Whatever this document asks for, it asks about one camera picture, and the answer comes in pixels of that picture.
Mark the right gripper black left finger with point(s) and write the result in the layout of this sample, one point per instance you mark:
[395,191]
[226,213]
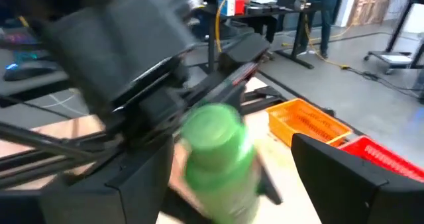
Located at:
[99,207]

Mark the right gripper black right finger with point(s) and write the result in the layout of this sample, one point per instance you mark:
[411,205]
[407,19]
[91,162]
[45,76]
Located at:
[357,201]

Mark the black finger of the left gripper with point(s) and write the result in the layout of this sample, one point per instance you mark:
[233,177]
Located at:
[268,184]

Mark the small green shampoo bottle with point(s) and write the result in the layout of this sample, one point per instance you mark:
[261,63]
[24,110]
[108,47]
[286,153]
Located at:
[218,157]

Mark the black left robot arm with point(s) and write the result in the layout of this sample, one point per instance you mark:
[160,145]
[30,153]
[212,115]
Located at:
[245,51]

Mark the red plastic basket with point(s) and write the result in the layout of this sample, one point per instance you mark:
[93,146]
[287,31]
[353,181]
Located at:
[384,157]

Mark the orange plastic basket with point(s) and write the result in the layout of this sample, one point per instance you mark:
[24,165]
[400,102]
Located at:
[308,121]

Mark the black computer mouse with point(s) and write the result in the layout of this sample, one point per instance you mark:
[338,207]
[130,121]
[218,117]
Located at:
[30,73]

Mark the grey desk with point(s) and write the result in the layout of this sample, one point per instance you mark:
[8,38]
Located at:
[33,86]

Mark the backlit keyboard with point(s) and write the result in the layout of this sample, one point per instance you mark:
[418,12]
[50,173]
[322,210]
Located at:
[20,38]

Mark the white blue red box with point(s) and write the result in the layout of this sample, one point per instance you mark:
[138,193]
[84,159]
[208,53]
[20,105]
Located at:
[228,5]

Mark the black rolling stand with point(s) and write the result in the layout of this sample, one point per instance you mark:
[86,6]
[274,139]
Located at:
[391,58]

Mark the black background desk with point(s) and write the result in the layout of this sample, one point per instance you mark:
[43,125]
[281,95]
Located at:
[281,12]

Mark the person's legs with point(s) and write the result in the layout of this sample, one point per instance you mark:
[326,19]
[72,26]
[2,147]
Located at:
[326,18]

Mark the brown wooden panel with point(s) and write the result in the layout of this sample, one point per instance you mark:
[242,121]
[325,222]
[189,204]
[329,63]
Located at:
[367,5]

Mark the black aluminium table frame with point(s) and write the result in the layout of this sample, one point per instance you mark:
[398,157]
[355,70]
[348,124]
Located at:
[33,138]

